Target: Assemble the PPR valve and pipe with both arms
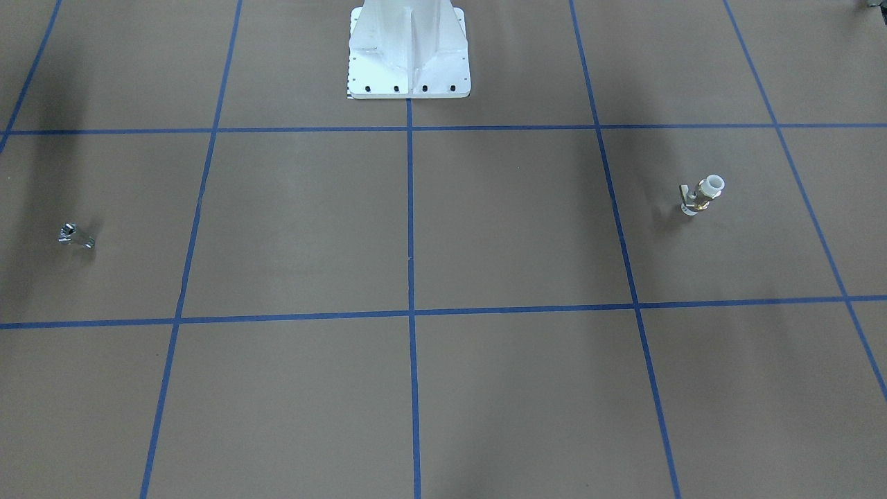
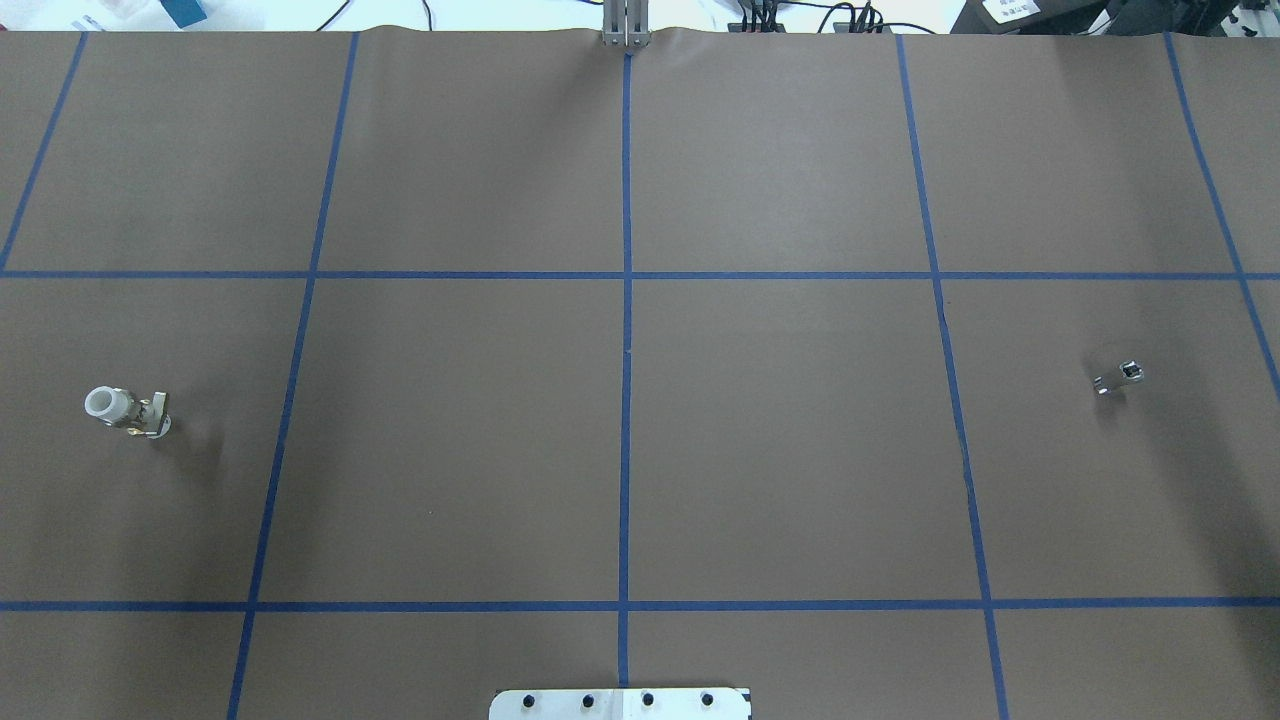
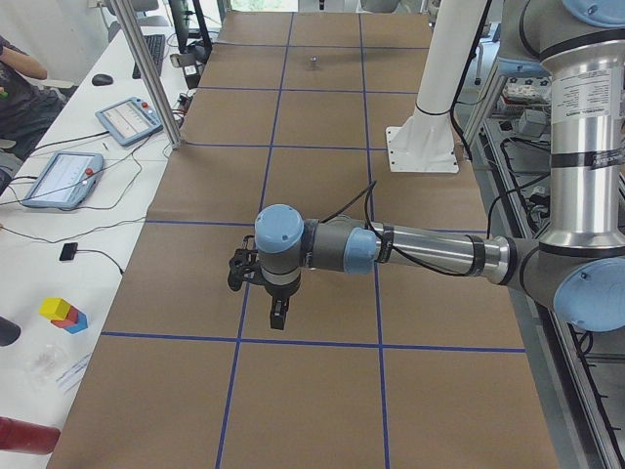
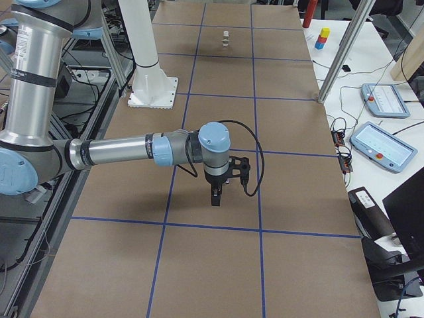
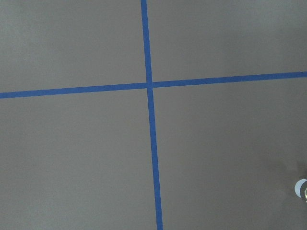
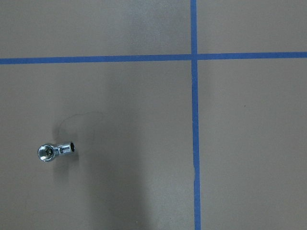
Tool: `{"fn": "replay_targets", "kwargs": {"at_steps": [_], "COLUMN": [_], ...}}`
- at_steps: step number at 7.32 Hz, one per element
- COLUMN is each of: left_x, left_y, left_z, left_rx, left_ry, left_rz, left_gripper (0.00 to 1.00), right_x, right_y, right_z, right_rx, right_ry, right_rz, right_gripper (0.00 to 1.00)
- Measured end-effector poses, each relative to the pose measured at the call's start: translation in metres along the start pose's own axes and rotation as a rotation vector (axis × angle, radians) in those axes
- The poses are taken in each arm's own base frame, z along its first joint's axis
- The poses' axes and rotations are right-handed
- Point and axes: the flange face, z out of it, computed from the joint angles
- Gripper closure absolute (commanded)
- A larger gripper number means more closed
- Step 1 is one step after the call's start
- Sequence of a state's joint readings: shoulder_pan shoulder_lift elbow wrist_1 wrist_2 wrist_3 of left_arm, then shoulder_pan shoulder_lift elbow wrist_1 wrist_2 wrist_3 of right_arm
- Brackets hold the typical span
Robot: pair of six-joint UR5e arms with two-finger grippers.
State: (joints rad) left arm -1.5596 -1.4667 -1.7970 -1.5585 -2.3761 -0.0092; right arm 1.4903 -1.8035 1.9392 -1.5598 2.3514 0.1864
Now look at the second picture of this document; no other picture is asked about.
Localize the black cable bundle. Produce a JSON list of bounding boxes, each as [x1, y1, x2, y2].
[[727, 0, 785, 35], [832, 0, 893, 35]]

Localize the black cable bundle left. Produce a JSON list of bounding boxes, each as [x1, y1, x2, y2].
[[727, 0, 785, 35]]

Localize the grey metal camera post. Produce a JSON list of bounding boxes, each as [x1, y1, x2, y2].
[[599, 0, 652, 49]]

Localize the teal box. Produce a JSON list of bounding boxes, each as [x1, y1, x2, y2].
[[159, 0, 209, 29]]

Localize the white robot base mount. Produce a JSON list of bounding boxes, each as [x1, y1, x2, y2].
[[488, 687, 754, 719]]

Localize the black cable bundle right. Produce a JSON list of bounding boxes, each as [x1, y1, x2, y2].
[[832, 0, 893, 35]]

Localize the small chrome pipe fitting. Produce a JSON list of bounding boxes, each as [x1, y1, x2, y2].
[[1092, 360, 1146, 397]]

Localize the dark equipment with label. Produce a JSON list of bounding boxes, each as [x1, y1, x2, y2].
[[948, 1, 1240, 37]]

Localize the white PPR brass valve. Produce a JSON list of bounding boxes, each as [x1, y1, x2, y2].
[[83, 386, 173, 439]]

